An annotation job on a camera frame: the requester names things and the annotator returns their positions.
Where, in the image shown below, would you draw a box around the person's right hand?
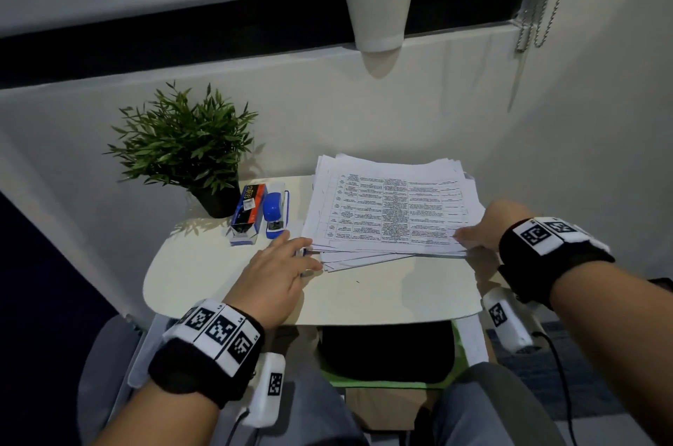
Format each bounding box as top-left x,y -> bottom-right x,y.
453,199 -> 537,253

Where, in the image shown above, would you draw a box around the person's left hand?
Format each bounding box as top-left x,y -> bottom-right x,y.
223,229 -> 325,331

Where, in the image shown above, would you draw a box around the blue white stapler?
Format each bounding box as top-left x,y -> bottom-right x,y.
262,182 -> 291,241

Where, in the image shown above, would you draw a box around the blue staples box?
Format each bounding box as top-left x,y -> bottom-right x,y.
229,183 -> 268,248

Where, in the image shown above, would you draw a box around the stack of printed papers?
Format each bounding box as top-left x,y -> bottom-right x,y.
300,154 -> 487,273

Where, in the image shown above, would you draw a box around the person's right forearm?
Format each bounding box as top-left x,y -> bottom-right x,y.
549,261 -> 673,446

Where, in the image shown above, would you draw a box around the person's grey trousers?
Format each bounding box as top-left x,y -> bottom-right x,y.
257,361 -> 566,446

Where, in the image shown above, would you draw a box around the green flat board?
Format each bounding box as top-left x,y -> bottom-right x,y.
318,322 -> 470,392

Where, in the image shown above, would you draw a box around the green potted plant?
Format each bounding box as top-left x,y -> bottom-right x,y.
104,81 -> 259,220

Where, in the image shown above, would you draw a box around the grey round stool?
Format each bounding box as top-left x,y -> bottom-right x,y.
77,315 -> 144,446

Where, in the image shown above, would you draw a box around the white hanging cup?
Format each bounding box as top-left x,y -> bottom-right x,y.
342,0 -> 417,54

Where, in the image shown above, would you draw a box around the dark window pane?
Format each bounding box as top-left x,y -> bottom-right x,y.
0,0 -> 533,90

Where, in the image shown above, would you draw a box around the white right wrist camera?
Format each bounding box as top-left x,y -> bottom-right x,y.
481,286 -> 548,355

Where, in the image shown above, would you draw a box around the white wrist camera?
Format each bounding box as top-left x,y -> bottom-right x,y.
240,352 -> 287,430
481,286 -> 548,355

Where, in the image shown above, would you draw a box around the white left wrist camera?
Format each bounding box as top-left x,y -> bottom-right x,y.
240,352 -> 287,430

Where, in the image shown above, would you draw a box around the black left wrist strap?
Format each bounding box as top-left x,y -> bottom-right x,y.
148,298 -> 266,410

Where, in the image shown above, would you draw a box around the black left camera cable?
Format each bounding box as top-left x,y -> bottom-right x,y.
226,408 -> 251,446

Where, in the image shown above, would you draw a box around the black camera cable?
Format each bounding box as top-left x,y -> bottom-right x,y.
531,332 -> 579,446
226,408 -> 251,446

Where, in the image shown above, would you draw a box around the black right camera cable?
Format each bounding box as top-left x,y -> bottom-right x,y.
531,332 -> 579,446

